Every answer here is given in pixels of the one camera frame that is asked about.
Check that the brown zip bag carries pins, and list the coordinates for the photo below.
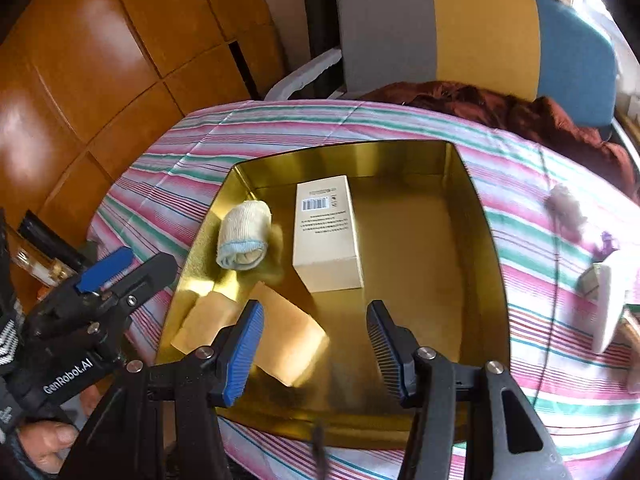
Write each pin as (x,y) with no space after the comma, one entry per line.
(632,327)

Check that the green white small box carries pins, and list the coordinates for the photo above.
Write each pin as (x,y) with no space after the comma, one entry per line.
(587,282)

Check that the dark red jacket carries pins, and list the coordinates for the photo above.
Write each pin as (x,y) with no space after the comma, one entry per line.
(550,120)

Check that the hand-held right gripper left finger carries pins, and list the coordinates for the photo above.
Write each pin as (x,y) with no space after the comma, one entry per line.
(244,360)

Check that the wooden cabinet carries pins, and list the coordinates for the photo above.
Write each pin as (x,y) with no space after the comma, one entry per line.
(100,60)

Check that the striped bed sheet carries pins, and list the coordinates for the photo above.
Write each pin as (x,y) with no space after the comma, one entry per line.
(350,120)

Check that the plastic-wrapped white roll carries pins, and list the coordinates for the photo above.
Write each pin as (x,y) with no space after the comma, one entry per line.
(565,207)

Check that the wooden side desk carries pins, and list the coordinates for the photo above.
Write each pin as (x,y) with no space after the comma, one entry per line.
(630,117)

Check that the person's left hand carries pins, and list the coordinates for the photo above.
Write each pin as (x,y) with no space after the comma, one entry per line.
(47,445)

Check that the white sponge block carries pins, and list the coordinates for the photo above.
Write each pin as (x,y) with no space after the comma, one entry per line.
(610,305)

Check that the purple candy wrapper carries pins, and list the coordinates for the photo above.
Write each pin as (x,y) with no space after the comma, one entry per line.
(609,244)

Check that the white carton box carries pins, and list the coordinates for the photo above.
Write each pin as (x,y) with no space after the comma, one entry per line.
(325,245)

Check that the rolled white sock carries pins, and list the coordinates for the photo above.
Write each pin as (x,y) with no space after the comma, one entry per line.
(242,232)

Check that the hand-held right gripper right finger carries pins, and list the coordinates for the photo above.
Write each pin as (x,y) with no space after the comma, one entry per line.
(387,360)

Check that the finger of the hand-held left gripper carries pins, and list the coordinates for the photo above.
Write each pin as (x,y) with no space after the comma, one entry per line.
(102,270)
(145,280)

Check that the gold tin box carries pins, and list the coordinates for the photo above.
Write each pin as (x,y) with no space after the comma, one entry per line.
(410,240)

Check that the grey yellow blue chair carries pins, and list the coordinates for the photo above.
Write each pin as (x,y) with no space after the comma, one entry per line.
(390,30)

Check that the dark slanted object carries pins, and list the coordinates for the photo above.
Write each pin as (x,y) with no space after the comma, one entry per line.
(50,240)

